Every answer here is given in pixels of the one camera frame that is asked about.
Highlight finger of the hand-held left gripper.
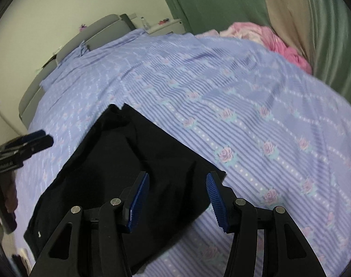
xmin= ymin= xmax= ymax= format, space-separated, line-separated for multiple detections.
xmin=8 ymin=135 xmax=54 ymax=162
xmin=0 ymin=130 xmax=46 ymax=152

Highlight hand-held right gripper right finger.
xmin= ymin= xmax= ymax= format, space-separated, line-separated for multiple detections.
xmin=206 ymin=171 xmax=327 ymax=277

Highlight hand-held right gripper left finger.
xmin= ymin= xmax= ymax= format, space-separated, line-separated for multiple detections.
xmin=29 ymin=171 xmax=150 ymax=277

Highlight black pants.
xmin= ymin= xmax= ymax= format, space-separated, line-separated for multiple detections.
xmin=23 ymin=103 xmax=227 ymax=276

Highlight person's left hand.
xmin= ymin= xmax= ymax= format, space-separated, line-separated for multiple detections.
xmin=3 ymin=183 xmax=19 ymax=212

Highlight purple floral pillow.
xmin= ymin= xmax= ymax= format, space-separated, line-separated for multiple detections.
xmin=58 ymin=40 xmax=91 ymax=67

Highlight purple floral bedspread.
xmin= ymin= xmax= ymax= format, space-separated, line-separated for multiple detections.
xmin=15 ymin=28 xmax=351 ymax=277

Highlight grey padded headboard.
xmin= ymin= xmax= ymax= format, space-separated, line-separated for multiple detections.
xmin=18 ymin=13 xmax=137 ymax=129

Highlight pink blanket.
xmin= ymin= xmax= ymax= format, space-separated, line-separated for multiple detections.
xmin=220 ymin=21 xmax=312 ymax=74

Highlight white nightstand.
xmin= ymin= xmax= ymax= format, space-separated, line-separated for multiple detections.
xmin=148 ymin=19 xmax=183 ymax=36

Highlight shiny green curtain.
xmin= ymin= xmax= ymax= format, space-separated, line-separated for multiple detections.
xmin=302 ymin=0 xmax=351 ymax=108

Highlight beige curtain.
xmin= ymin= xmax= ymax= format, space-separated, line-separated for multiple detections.
xmin=256 ymin=0 xmax=319 ymax=64

